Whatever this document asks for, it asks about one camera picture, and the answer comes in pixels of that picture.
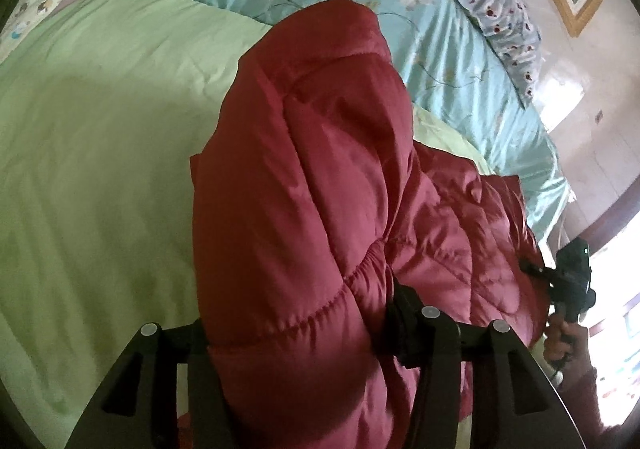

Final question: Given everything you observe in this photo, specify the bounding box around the grey patterned pillow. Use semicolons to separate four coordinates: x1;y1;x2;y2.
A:
457;0;542;107

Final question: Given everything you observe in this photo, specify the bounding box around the red quilted padded coat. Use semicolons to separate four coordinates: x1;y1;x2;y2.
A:
191;0;549;448

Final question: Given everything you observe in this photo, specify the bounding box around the red sleeved right forearm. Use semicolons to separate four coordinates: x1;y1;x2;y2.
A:
558;358;639;448

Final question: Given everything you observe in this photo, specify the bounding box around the light green bed quilt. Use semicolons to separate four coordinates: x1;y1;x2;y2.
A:
0;0;497;449

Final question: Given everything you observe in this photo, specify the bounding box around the person's right hand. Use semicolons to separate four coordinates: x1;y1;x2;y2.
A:
544;311;593;387

